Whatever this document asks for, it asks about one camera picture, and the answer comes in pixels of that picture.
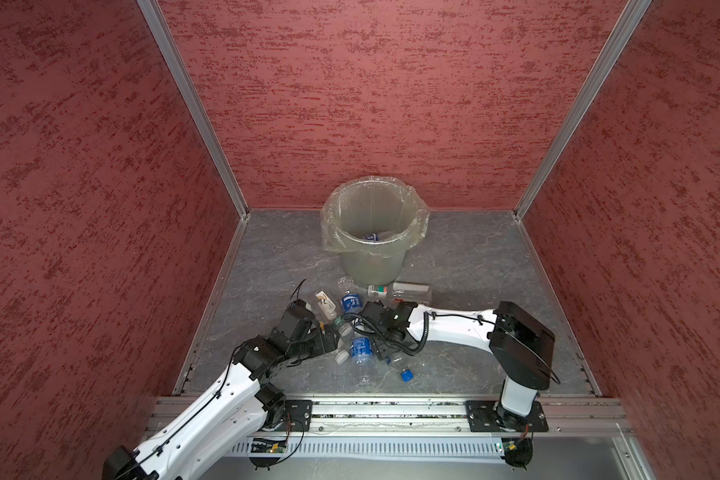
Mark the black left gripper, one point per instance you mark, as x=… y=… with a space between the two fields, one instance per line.
x=319 y=347

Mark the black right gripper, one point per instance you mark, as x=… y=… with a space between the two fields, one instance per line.
x=381 y=336

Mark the blue cap clear bottle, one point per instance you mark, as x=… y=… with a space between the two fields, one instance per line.
x=400 y=364

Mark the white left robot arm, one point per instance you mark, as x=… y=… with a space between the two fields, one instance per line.
x=240 y=402

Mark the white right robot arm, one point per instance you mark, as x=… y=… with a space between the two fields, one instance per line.
x=521 y=344

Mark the blue label bottle near bin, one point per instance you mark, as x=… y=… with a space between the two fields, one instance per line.
x=351 y=295

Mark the grey mesh waste bin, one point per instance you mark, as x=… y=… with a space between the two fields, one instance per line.
x=375 y=252

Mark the clear plastic bin liner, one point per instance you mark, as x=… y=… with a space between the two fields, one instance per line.
x=375 y=216

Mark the yellow label tea bottle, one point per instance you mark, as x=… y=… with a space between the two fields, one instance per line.
x=343 y=351

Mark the crane label clear bottle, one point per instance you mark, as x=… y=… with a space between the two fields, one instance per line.
x=326 y=306

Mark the green band square bottle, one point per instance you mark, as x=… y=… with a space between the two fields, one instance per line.
x=402 y=291

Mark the Pocari Sweat blue bottle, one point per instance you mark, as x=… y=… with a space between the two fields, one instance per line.
x=363 y=358

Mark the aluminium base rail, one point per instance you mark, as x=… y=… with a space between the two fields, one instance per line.
x=439 y=415

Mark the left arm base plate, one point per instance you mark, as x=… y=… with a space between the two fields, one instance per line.
x=290 y=414

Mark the white perforated cable duct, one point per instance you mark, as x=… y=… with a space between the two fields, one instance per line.
x=481 y=449

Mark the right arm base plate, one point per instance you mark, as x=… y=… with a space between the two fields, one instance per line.
x=491 y=417

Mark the left aluminium corner post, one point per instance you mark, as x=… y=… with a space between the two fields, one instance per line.
x=160 y=31

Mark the aluminium corner post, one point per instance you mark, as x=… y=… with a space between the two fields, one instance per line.
x=624 y=28
x=160 y=31

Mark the right aluminium corner post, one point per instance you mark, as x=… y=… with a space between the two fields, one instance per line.
x=624 y=28

